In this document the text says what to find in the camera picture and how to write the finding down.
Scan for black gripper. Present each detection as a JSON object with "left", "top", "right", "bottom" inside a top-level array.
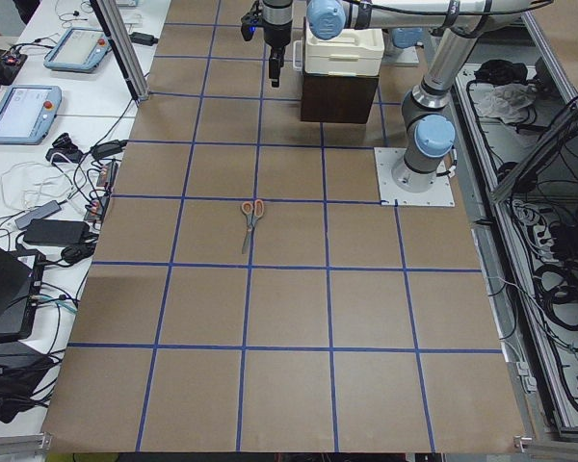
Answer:
[{"left": 262, "top": 21, "right": 290, "bottom": 88}]

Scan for grey orange scissors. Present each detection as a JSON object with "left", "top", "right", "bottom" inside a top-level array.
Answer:
[{"left": 241, "top": 199, "right": 265, "bottom": 254}]

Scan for wooden drawer with white handle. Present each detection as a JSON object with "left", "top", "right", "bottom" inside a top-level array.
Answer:
[{"left": 292, "top": 39, "right": 303, "bottom": 72}]

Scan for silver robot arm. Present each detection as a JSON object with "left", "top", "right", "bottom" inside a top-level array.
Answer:
[
  {"left": 262, "top": 0, "right": 293, "bottom": 88},
  {"left": 306, "top": 0, "right": 551, "bottom": 193}
]

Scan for dark wooden drawer cabinet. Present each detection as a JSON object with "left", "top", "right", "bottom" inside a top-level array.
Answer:
[{"left": 300, "top": 72, "right": 379, "bottom": 124}]

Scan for cream plastic storage box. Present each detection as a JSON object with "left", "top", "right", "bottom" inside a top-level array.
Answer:
[{"left": 302, "top": 26, "right": 384, "bottom": 77}]

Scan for black power brick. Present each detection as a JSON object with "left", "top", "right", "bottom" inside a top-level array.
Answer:
[{"left": 129, "top": 32, "right": 158, "bottom": 46}]

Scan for upper blue teach pendant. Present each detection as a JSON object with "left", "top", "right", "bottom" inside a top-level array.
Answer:
[{"left": 43, "top": 27, "right": 109, "bottom": 73}]

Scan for blue teach pendant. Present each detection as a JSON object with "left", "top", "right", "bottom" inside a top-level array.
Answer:
[
  {"left": 0, "top": 85, "right": 62, "bottom": 145},
  {"left": 43, "top": 27, "right": 109, "bottom": 73}
]

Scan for crumpled white cloth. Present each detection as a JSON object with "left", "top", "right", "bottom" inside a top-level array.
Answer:
[{"left": 476, "top": 83, "right": 537, "bottom": 124}]

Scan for lower blue teach pendant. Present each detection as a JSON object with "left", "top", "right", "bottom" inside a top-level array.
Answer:
[{"left": 0, "top": 85, "right": 62, "bottom": 145}]

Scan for black power adapter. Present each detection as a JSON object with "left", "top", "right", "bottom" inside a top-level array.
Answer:
[{"left": 23, "top": 219, "right": 90, "bottom": 246}]

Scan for black laptop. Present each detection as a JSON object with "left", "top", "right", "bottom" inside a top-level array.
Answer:
[{"left": 0, "top": 247, "right": 45, "bottom": 343}]

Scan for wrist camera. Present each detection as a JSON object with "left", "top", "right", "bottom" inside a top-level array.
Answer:
[{"left": 241, "top": 0, "right": 262, "bottom": 41}]

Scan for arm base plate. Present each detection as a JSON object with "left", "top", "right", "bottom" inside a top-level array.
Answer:
[{"left": 381, "top": 46, "right": 420, "bottom": 67}]

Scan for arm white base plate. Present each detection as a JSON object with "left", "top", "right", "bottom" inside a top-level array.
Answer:
[{"left": 374, "top": 147, "right": 455, "bottom": 207}]

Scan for aluminium frame post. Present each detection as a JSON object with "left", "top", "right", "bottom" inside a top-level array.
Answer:
[{"left": 91, "top": 0, "right": 149, "bottom": 104}]

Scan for white coiled cable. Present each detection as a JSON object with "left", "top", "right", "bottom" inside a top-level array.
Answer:
[{"left": 0, "top": 161, "right": 81, "bottom": 211}]

